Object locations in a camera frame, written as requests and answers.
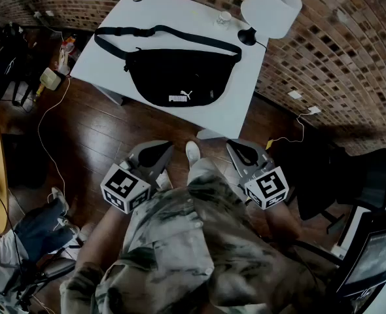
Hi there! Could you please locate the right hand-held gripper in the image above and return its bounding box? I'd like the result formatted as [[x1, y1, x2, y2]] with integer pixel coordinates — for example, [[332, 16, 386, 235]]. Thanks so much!
[[226, 139, 290, 211]]

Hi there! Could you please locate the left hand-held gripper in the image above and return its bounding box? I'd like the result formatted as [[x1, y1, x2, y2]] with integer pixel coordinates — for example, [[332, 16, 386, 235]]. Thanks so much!
[[100, 140, 175, 215]]

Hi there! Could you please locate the black Puma waist bag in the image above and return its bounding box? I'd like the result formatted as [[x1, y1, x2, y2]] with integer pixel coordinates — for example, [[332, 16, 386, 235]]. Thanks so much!
[[94, 24, 243, 108]]

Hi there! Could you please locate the person's right forearm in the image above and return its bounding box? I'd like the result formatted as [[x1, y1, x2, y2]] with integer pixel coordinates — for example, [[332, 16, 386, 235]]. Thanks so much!
[[264, 201, 304, 241]]

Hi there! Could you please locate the person's left forearm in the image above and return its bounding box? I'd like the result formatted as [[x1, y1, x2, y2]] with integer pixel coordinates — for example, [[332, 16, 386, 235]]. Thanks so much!
[[75, 204, 135, 274]]

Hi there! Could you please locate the person's left white shoe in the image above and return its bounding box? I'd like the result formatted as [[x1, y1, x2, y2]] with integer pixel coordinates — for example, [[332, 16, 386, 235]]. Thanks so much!
[[156, 170, 173, 189]]

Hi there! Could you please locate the person's white shoe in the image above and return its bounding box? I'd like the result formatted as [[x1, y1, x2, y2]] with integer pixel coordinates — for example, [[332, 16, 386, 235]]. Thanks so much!
[[156, 170, 173, 189], [185, 141, 202, 168]]

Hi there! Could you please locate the person's right white shoe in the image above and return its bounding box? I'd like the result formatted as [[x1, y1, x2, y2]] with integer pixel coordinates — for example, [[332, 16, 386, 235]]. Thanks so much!
[[185, 141, 202, 168]]

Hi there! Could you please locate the black office chair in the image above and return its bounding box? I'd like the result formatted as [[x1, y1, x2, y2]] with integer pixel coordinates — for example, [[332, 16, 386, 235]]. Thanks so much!
[[274, 139, 386, 235]]

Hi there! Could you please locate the person's camouflage shirt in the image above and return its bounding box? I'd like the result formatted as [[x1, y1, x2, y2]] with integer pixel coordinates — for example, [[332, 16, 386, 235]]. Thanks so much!
[[59, 171, 341, 314]]

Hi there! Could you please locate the beige box device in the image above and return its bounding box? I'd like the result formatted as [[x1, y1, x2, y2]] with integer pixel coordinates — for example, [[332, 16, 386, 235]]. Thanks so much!
[[39, 67, 66, 91]]

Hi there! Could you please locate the dark round stool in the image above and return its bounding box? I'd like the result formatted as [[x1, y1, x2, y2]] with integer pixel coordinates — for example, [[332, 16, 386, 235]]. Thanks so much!
[[1, 132, 46, 189]]

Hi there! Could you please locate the plastic bag of snacks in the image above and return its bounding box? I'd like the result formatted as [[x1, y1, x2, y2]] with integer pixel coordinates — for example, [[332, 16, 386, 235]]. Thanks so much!
[[58, 35, 78, 77]]

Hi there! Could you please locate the white square table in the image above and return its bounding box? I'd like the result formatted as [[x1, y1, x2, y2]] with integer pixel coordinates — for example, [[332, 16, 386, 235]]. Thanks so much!
[[69, 0, 268, 140]]

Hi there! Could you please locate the white table lamp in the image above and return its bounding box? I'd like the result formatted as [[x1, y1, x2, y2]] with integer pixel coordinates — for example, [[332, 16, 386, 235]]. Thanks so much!
[[237, 0, 304, 47]]

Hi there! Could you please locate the black computer monitor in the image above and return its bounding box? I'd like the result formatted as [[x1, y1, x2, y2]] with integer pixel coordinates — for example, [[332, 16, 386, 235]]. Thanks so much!
[[335, 204, 386, 314]]

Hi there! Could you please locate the black equipment stand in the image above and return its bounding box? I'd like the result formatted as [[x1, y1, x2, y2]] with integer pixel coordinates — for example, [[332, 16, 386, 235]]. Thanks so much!
[[0, 7, 42, 106]]

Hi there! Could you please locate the white charger cable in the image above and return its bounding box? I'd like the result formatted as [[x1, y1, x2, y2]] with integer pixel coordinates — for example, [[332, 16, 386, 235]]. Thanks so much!
[[270, 113, 311, 143]]

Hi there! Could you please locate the long white floor cable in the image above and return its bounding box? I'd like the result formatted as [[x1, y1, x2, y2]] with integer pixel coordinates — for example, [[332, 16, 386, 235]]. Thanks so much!
[[37, 77, 71, 202]]

